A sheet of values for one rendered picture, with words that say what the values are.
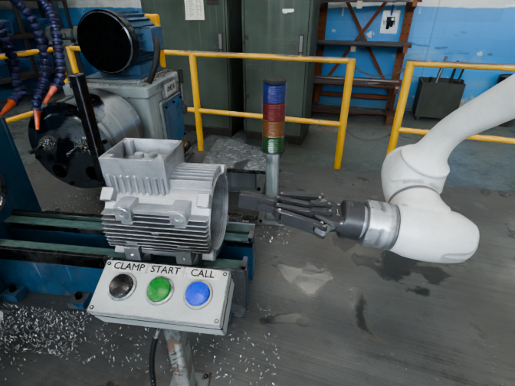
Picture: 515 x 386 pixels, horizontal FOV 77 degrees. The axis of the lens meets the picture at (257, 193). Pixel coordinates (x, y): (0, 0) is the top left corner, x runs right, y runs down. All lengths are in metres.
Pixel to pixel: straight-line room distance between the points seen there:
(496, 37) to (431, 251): 4.98
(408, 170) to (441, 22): 4.71
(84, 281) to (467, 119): 0.81
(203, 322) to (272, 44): 3.29
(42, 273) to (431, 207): 0.82
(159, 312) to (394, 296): 0.56
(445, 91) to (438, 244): 4.42
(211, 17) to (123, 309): 3.49
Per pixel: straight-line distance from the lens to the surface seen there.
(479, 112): 0.63
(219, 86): 3.83
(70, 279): 0.84
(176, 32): 3.98
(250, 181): 1.15
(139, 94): 1.11
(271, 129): 0.85
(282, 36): 3.52
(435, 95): 5.01
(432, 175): 0.73
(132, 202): 0.61
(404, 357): 0.74
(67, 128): 0.99
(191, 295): 0.42
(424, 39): 5.37
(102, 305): 0.46
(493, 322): 0.88
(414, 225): 0.64
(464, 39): 5.45
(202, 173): 0.61
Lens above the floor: 1.38
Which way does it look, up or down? 30 degrees down
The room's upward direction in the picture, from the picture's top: straight up
